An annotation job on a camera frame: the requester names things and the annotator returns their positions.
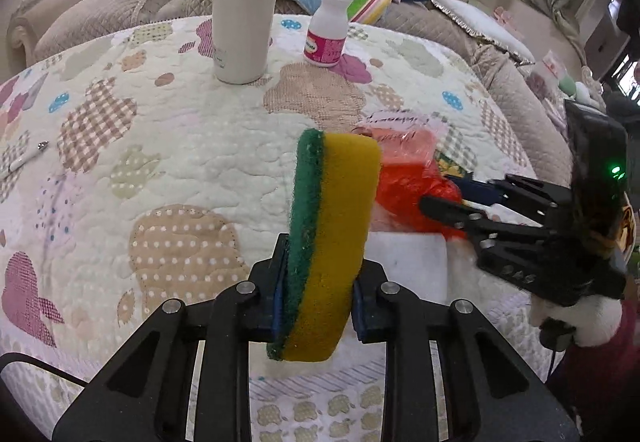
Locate red plastic bag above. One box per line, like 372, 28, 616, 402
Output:
372, 162, 466, 240

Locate beige quilted sofa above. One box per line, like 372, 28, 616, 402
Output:
7, 0, 581, 173

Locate white bottle with pink label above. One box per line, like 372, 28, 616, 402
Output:
303, 0, 357, 69

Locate white cushion with gold trim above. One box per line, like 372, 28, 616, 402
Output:
431, 0, 536, 65

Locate yellow crumpled wrapper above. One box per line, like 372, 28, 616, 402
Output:
435, 157, 476, 180

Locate yellow and green sponge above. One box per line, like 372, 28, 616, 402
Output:
266, 128, 383, 363

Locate white tumbler with grey lid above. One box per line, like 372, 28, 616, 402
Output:
212, 0, 285, 85

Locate black cable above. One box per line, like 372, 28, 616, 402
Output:
0, 353, 86, 388

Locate patchwork quilted tablecloth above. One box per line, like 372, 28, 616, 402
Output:
0, 14, 576, 442

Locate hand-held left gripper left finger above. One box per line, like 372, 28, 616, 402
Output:
51, 234, 291, 442

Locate white paper sheet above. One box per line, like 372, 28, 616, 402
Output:
367, 229, 448, 305

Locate person's right hand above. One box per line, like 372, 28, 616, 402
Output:
530, 294, 626, 348

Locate person's right forearm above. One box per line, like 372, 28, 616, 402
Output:
547, 302, 640, 442

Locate white pen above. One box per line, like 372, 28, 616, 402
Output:
0, 139, 50, 180

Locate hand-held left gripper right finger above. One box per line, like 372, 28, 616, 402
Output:
350, 257, 583, 442

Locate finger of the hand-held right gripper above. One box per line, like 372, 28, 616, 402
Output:
419, 194, 551, 248
445, 173, 571, 223

